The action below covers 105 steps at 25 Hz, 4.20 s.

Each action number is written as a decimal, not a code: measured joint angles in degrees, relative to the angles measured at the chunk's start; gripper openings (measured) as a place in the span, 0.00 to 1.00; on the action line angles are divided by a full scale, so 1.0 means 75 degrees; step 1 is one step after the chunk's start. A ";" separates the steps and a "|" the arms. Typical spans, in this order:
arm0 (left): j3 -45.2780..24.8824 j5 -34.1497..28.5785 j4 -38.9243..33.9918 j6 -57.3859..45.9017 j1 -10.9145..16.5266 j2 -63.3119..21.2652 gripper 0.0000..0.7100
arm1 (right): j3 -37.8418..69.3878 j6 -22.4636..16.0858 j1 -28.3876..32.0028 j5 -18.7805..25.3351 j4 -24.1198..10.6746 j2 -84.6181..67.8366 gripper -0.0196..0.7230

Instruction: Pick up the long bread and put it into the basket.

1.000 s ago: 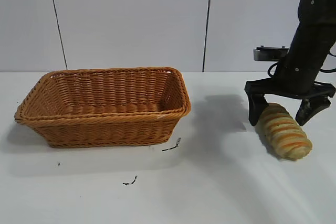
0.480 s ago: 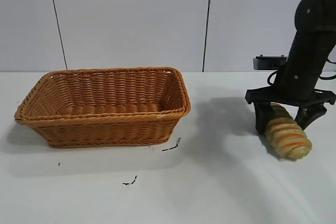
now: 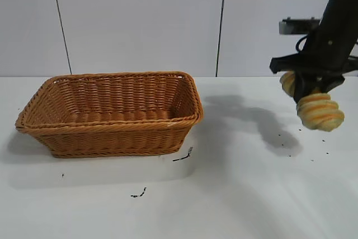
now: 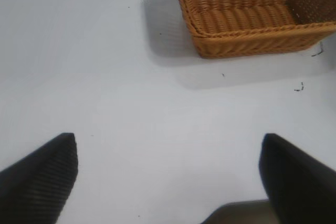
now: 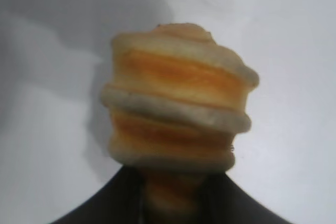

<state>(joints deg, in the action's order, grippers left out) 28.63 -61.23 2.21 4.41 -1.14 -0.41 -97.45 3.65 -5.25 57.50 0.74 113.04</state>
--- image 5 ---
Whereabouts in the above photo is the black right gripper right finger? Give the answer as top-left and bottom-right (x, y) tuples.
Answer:
(194, 172), (287, 224)

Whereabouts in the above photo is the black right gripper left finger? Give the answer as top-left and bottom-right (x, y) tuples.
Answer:
(49, 166), (148, 224)

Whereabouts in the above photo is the long striped bread roll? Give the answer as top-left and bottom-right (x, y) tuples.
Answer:
(101, 22), (260, 224)

